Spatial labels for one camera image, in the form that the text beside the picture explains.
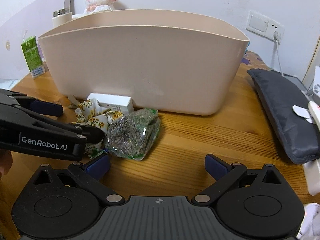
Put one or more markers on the green drink carton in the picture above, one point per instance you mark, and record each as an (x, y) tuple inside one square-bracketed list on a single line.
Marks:
[(32, 57)]

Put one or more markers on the yellow floral scrunchie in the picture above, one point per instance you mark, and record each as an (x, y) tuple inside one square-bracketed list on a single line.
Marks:
[(91, 113)]

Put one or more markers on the white wall switch socket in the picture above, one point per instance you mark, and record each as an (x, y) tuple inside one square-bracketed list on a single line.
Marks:
[(264, 26)]

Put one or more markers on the wooden hair clip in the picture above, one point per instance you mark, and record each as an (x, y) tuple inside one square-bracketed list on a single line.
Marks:
[(74, 103)]

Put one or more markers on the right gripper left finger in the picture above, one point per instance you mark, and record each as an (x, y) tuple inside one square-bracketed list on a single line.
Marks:
[(87, 176)]

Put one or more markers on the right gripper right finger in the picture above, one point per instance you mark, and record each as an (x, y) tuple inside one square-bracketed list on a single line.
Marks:
[(226, 177)]

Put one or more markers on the white rectangular box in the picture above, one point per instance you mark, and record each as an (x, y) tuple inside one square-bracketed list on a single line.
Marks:
[(119, 103)]

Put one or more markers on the beige plastic storage bin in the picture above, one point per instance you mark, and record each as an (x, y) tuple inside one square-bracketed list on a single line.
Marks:
[(162, 59)]

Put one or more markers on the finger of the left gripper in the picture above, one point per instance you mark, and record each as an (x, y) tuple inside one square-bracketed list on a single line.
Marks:
[(12, 98), (20, 116)]

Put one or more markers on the cream thermos bottle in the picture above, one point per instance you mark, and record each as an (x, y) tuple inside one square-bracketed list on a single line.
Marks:
[(61, 16)]

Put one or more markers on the dark grey fabric pouch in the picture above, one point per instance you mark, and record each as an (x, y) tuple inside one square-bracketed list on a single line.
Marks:
[(299, 138)]

